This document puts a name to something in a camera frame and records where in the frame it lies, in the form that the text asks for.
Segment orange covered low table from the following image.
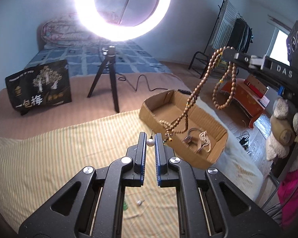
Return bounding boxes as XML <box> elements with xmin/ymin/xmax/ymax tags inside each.
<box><xmin>234</xmin><ymin>79</ymin><xmax>270</xmax><ymax>129</ymax></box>

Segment pearl earring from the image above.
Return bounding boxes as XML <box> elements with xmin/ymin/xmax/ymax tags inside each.
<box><xmin>146</xmin><ymin>131</ymin><xmax>155</xmax><ymax>147</ymax></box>
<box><xmin>137</xmin><ymin>200</ymin><xmax>145</xmax><ymax>206</ymax></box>

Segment plush toy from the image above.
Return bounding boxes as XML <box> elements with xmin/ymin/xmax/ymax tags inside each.
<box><xmin>266</xmin><ymin>98</ymin><xmax>298</xmax><ymax>172</ymax></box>

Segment brown wooden bead necklace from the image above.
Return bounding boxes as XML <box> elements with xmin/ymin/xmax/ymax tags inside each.
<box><xmin>159</xmin><ymin>46</ymin><xmax>238</xmax><ymax>143</ymax></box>

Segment striped hanging towel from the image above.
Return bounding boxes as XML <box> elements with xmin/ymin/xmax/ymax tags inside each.
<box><xmin>210</xmin><ymin>0</ymin><xmax>238</xmax><ymax>49</ymax></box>

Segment yellow striped cloth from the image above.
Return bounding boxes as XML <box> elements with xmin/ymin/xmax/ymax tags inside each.
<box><xmin>0</xmin><ymin>110</ymin><xmax>179</xmax><ymax>237</ymax></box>

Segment pearl bead bracelet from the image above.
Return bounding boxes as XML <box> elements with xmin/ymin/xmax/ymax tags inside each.
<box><xmin>195</xmin><ymin>131</ymin><xmax>212</xmax><ymax>153</ymax></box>

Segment black snack bag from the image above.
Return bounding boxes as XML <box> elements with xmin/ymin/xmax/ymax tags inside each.
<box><xmin>5</xmin><ymin>60</ymin><xmax>72</xmax><ymax>115</ymax></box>

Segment red strap wristwatch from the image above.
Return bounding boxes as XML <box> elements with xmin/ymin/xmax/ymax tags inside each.
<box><xmin>183</xmin><ymin>128</ymin><xmax>202</xmax><ymax>146</ymax></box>

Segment folded floral quilt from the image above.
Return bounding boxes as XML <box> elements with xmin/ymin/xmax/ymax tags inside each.
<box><xmin>41</xmin><ymin>13</ymin><xmax>99</xmax><ymax>47</ymax></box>

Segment dark hanging clothes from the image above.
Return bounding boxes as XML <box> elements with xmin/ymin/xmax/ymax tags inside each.
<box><xmin>227</xmin><ymin>18</ymin><xmax>253</xmax><ymax>53</ymax></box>

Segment open cardboard box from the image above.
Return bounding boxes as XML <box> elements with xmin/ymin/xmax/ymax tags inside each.
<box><xmin>139</xmin><ymin>90</ymin><xmax>228</xmax><ymax>169</ymax></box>

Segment red cord jade pendant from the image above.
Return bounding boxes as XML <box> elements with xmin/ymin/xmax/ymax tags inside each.
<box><xmin>123</xmin><ymin>202</ymin><xmax>128</xmax><ymax>211</ymax></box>

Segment black power cable with switch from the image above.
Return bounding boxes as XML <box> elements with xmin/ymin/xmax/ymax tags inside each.
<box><xmin>118</xmin><ymin>74</ymin><xmax>192</xmax><ymax>95</ymax></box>

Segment bright ring light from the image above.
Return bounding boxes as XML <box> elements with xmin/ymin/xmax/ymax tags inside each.
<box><xmin>74</xmin><ymin>0</ymin><xmax>171</xmax><ymax>42</ymax></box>

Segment window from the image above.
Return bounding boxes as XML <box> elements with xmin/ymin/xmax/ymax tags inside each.
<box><xmin>266</xmin><ymin>14</ymin><xmax>291</xmax><ymax>66</ymax></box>

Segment black clothes rack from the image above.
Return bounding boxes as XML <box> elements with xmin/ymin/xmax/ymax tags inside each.
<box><xmin>188</xmin><ymin>0</ymin><xmax>254</xmax><ymax>79</ymax></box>

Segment blue patterned bedsheet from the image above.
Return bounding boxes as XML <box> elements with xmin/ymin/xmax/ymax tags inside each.
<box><xmin>26</xmin><ymin>41</ymin><xmax>171</xmax><ymax>77</ymax></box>

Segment boxes on low table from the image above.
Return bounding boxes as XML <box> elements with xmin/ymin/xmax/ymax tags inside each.
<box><xmin>244</xmin><ymin>74</ymin><xmax>269</xmax><ymax>99</ymax></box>

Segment black tripod stand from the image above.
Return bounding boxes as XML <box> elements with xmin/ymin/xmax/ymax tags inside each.
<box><xmin>87</xmin><ymin>45</ymin><xmax>121</xmax><ymax>113</ymax></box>

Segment power strip on floor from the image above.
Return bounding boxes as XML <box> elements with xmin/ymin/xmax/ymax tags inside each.
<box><xmin>236</xmin><ymin>131</ymin><xmax>250</xmax><ymax>152</ymax></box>

